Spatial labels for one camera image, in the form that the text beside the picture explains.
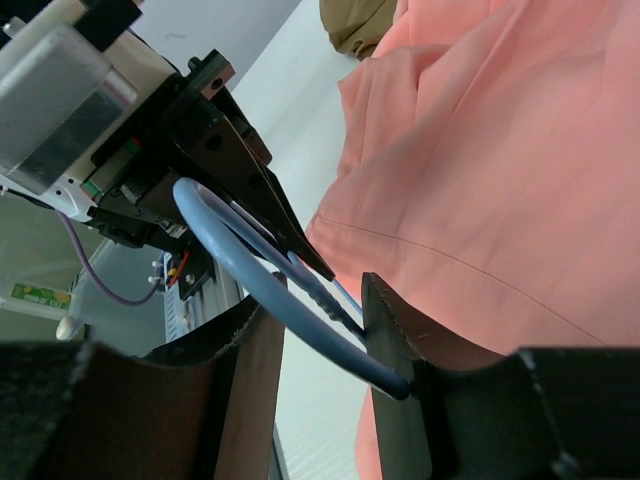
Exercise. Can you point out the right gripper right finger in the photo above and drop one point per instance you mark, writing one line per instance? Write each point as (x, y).
(538, 413)

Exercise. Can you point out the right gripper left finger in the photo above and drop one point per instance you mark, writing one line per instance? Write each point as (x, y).
(200, 407)

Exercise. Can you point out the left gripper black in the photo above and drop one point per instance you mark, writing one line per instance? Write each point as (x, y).
(192, 126)

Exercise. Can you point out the blue wire hanger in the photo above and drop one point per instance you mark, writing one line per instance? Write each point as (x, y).
(229, 240)

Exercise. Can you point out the pink skirt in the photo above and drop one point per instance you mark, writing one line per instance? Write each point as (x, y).
(490, 175)

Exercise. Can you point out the tan brown garment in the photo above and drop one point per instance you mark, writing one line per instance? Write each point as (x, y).
(355, 27)

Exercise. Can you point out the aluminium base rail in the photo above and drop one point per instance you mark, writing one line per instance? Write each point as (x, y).
(200, 295)

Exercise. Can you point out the left black mount plate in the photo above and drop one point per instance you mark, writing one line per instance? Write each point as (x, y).
(194, 268)

